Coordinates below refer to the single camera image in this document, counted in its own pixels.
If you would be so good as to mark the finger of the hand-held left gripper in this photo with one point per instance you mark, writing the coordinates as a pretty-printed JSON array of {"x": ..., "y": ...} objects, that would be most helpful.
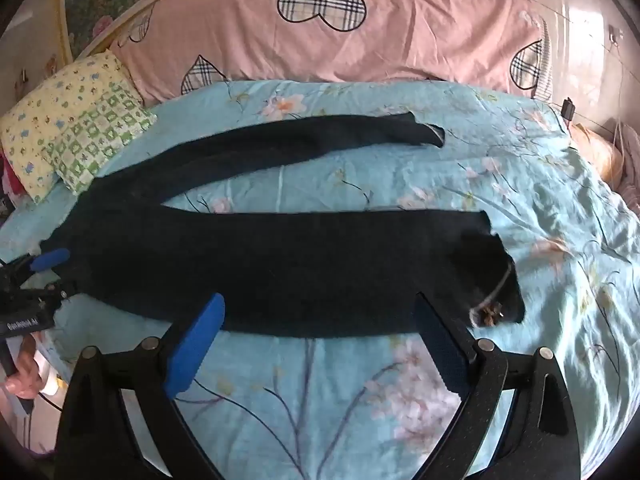
[
  {"x": 50, "y": 294},
  {"x": 50, "y": 258}
]

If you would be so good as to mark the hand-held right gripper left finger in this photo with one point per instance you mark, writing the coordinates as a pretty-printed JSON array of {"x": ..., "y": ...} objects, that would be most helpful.
[{"x": 200, "y": 340}]

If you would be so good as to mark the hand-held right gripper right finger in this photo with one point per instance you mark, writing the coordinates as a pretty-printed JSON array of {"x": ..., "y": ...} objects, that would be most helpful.
[{"x": 440, "y": 347}]

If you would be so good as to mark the black pants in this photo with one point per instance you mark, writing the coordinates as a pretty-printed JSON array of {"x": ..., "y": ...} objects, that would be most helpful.
[{"x": 280, "y": 265}]

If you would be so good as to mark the person's left hand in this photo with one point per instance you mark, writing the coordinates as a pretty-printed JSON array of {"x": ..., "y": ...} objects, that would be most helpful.
[{"x": 27, "y": 375}]

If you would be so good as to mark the magenta cloth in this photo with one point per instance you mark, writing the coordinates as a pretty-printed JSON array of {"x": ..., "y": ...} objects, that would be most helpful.
[{"x": 9, "y": 180}]

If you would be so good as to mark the light blue floral bed sheet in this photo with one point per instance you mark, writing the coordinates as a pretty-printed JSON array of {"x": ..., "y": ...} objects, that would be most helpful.
[{"x": 320, "y": 400}]

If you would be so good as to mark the yellow printed pillow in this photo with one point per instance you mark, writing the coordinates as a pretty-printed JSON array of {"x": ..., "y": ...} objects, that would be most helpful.
[{"x": 35, "y": 125}]

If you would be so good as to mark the green checkered pillow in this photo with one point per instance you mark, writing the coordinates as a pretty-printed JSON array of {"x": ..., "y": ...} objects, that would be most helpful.
[{"x": 100, "y": 132}]

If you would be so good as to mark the peach pink cloth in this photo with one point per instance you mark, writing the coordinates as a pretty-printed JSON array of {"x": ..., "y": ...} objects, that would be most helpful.
[{"x": 597, "y": 152}]

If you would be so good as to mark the pink quilt with plaid hearts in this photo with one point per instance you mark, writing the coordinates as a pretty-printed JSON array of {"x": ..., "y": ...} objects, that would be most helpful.
[{"x": 400, "y": 35}]

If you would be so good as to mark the wall socket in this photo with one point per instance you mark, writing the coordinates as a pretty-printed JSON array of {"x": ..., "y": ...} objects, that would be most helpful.
[{"x": 616, "y": 34}]

